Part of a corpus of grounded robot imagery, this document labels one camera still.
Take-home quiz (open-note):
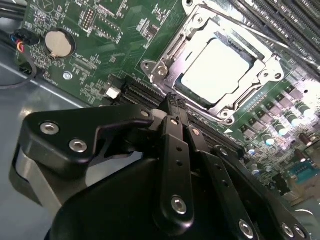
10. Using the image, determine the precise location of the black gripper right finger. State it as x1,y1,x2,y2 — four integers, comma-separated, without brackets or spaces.
177,98,312,240

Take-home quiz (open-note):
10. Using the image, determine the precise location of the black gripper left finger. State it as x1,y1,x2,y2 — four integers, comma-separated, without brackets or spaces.
9,92,196,238

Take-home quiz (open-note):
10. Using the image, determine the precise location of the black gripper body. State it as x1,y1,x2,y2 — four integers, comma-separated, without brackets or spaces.
49,157,237,240

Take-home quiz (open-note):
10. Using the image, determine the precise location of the metal socket cover frame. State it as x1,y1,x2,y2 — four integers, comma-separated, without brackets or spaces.
154,14,276,113

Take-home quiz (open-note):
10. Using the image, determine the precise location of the metal wire locking lever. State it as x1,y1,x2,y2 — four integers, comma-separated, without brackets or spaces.
203,3,320,70
149,79,226,123

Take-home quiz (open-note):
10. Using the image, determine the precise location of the silver CPU green edge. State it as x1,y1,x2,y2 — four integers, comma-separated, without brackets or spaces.
174,37,253,106

